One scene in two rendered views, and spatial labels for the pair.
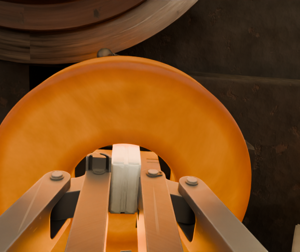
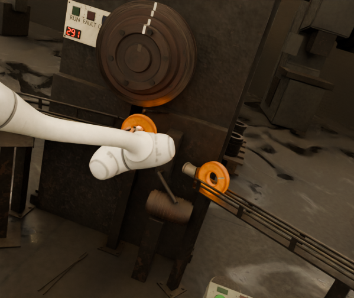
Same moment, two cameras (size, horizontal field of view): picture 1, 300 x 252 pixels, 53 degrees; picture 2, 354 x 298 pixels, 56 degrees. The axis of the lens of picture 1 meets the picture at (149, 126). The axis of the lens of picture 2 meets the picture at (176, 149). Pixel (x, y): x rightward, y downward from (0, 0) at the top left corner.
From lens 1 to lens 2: 129 cm
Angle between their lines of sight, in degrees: 13
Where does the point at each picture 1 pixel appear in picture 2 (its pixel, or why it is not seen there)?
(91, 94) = (136, 119)
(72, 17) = (142, 98)
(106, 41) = (149, 103)
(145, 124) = (142, 124)
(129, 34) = (154, 103)
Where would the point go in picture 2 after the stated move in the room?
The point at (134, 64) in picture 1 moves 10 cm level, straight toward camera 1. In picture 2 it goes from (142, 116) to (133, 123)
